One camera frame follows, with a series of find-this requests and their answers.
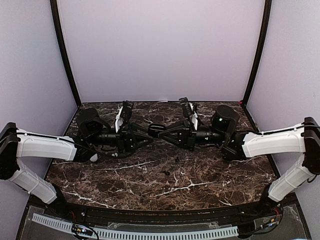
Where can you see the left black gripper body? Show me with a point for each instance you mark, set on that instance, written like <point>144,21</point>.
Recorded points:
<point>122,142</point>

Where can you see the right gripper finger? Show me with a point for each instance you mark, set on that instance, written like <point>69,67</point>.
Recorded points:
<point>171,138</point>
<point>173,128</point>

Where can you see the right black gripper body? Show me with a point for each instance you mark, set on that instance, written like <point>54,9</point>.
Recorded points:
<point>190,137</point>

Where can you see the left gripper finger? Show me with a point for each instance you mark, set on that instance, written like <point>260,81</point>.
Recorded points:
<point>140,126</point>
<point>142,141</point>

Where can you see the black charging case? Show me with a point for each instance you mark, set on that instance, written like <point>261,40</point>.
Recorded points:
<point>154,129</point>

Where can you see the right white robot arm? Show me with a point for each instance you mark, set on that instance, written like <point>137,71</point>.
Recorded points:
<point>235,145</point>

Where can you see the white earbud charging case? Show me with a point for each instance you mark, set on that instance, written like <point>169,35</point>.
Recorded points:
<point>94,158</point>

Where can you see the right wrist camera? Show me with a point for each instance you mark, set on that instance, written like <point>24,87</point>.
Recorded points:
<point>189,112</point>

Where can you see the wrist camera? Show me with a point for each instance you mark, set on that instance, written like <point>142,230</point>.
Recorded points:
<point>124,114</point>
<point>189,112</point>

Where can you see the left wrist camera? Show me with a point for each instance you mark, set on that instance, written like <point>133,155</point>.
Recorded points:
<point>124,114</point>

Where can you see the black front rail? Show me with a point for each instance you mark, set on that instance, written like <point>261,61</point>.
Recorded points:
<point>98,215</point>

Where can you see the white slotted cable duct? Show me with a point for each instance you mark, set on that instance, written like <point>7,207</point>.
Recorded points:
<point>121,231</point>

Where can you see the left black frame post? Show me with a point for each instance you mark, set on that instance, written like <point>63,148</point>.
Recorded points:
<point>63,51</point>

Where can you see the black frame post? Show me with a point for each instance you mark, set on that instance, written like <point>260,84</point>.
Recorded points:
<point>63,51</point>
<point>258,53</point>

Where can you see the right black frame post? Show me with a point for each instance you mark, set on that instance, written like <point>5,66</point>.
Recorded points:
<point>258,53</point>

